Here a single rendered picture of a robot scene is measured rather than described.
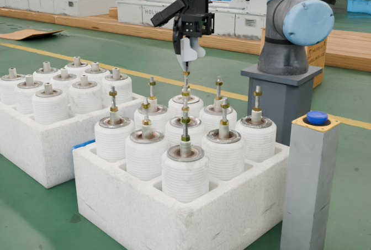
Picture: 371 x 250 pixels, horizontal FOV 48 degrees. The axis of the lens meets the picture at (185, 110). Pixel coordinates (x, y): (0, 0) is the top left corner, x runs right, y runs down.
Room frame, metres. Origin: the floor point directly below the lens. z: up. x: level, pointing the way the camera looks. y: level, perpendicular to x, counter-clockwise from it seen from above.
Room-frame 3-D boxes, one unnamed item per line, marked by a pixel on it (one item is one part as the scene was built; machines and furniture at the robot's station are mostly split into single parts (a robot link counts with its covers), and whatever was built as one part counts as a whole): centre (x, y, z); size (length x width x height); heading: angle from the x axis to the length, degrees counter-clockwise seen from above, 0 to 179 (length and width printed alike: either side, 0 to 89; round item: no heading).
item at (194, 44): (1.09, -0.03, 0.38); 0.06 x 0.03 x 0.09; 59
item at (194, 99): (1.08, 0.00, 0.25); 0.08 x 0.08 x 0.01
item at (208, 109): (1.00, -0.08, 0.25); 0.08 x 0.08 x 0.01
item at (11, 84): (1.31, 0.56, 0.16); 0.10 x 0.10 x 0.18
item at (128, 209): (0.91, 0.00, 0.09); 0.39 x 0.39 x 0.18; 45
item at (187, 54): (1.06, -0.01, 0.38); 0.06 x 0.03 x 0.09; 59
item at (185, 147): (0.75, 0.00, 0.26); 0.02 x 0.02 x 0.03
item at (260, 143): (0.91, -0.17, 0.16); 0.10 x 0.10 x 0.18
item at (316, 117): (0.76, -0.26, 0.32); 0.04 x 0.04 x 0.02
